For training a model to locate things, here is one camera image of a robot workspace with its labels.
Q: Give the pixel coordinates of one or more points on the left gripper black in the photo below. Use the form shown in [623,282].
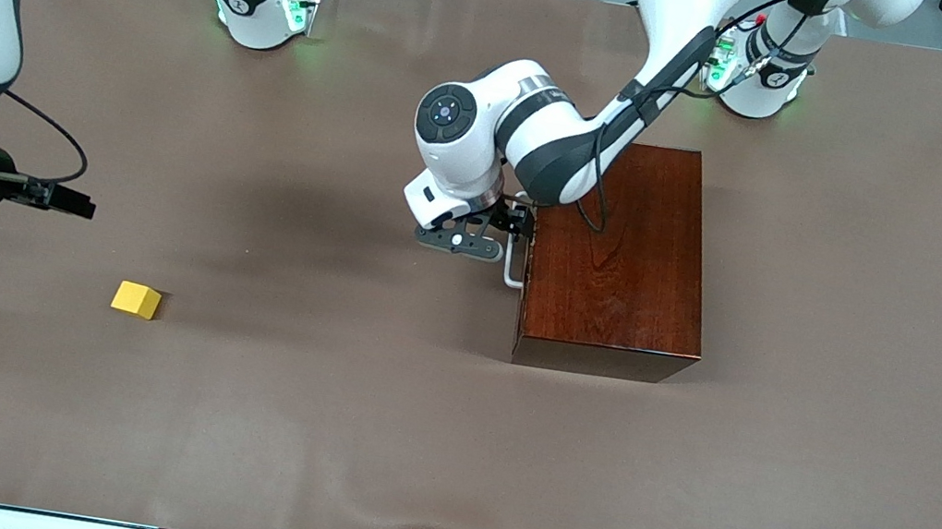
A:
[516,218]

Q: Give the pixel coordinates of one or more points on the yellow cube block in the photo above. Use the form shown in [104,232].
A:
[136,299]

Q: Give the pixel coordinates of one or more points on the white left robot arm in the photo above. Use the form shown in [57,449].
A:
[548,127]

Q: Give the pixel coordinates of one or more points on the dark red-brown wooden cabinet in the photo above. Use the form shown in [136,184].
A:
[618,277]

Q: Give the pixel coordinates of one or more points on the large smooth table mat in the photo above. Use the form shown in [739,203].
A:
[226,405]

